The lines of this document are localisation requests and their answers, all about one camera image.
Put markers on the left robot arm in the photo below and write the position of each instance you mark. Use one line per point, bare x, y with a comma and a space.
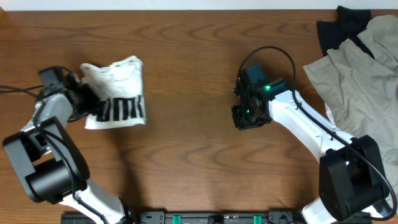
48, 163

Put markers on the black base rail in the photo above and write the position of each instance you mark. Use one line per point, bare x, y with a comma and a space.
271, 217

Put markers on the grey-beige garment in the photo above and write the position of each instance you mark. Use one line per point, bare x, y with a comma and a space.
360, 89

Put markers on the black garment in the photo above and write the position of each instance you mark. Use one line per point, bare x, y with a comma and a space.
349, 23

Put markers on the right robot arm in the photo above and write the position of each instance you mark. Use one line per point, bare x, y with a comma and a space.
352, 183

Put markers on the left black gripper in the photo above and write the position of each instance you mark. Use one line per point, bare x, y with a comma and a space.
86, 101

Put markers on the white garment at right edge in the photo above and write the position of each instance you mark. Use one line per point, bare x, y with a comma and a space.
330, 117

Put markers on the white t-shirt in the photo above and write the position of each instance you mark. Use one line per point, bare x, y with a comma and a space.
120, 90

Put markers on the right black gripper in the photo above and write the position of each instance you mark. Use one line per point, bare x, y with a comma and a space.
240, 122

